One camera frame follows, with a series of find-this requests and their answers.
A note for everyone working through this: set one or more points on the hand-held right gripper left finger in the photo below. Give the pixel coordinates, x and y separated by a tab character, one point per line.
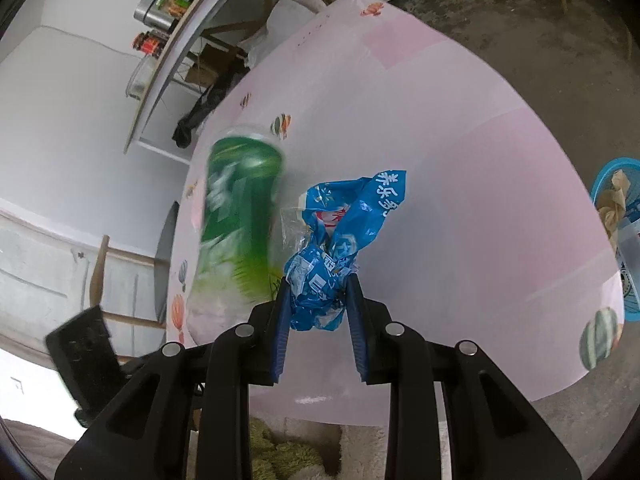
280	325

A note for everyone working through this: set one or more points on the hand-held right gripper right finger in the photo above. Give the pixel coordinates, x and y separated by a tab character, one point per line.
357	325

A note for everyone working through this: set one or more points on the blue plastic wrapper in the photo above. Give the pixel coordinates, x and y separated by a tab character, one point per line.
350	220

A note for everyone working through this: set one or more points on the green snack canister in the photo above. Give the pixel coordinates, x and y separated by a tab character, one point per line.
235	220

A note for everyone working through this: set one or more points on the beige cloth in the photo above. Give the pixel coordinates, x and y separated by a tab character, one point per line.
612	205

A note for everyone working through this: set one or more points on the blue white toothpaste box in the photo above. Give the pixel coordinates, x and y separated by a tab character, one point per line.
631	240

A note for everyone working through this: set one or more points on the blue plastic basket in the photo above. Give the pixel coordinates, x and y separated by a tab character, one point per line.
617	164

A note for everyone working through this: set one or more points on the green shaggy rug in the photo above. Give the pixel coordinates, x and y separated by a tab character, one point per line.
280	455

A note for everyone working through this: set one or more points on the pink printed tablecloth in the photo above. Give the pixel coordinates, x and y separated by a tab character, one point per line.
450	160

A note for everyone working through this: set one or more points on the black cloth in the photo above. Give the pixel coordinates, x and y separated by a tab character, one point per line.
192	120

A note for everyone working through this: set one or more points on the brown cardboard box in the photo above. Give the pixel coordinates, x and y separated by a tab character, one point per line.
205	72

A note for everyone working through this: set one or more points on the clear plastic storage box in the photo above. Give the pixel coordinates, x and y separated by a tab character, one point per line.
140	77

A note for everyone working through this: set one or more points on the white plastic bag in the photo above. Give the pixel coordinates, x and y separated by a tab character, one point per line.
285	15

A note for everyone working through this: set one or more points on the red can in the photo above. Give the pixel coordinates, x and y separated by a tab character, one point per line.
150	42

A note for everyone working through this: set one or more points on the colourful snack packets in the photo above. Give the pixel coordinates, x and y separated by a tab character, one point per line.
175	5

